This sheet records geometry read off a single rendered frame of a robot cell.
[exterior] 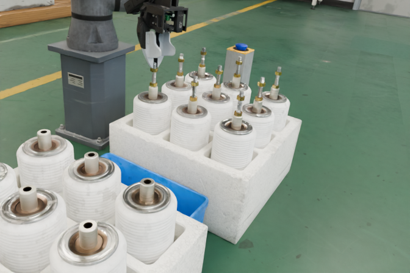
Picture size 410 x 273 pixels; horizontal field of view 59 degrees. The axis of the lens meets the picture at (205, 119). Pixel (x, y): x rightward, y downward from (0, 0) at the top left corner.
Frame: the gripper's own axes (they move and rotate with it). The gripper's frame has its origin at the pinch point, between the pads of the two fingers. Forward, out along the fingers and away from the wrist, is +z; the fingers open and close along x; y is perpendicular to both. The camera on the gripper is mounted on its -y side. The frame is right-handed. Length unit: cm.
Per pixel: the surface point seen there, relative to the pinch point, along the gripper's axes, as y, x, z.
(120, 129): -1.0, -8.4, 16.8
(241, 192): 32.0, -0.1, 19.6
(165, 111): 5.5, 0.1, 11.4
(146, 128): 3.6, -3.8, 15.9
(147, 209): 33.8, -26.8, 9.0
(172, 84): -3.7, 10.2, 9.2
